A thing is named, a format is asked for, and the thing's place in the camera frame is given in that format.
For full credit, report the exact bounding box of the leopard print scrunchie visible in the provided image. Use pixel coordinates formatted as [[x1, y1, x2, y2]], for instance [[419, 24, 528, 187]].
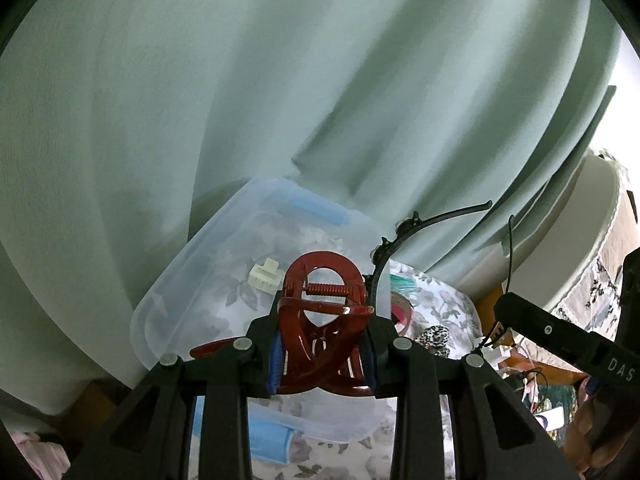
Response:
[[414, 325, 449, 359]]

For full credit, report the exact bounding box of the dark red hair claw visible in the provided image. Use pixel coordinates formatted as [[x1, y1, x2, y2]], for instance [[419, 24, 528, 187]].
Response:
[[186, 252, 374, 399]]

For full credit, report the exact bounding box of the black lace headband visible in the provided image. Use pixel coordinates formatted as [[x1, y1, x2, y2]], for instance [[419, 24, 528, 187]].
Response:
[[363, 200, 492, 316]]

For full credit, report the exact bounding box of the cream hair claw clip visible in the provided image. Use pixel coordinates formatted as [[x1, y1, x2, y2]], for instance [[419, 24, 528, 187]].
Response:
[[247, 258, 284, 295]]

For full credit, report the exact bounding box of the pink bangle stack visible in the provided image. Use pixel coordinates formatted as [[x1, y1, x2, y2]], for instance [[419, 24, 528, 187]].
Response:
[[390, 292, 413, 337]]

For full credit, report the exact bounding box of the quilted beige cover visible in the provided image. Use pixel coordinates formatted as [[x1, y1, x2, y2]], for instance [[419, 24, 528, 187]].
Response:
[[550, 155, 639, 340]]

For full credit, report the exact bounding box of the teal bangle stack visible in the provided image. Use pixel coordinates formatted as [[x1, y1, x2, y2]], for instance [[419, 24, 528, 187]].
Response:
[[390, 274, 416, 298]]

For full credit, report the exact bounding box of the floral white blanket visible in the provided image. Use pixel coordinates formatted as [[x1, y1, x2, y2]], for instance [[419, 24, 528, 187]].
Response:
[[250, 261, 480, 479]]

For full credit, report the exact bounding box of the white bed headboard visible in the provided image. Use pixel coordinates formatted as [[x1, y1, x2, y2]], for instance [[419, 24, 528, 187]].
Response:
[[474, 152, 622, 311]]

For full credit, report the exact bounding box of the clear plastic storage bin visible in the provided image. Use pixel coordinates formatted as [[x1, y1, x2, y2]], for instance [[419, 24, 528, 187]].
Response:
[[130, 179, 387, 464]]

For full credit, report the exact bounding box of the green curtain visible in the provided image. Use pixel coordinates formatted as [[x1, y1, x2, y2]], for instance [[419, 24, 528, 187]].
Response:
[[1, 0, 623, 414]]

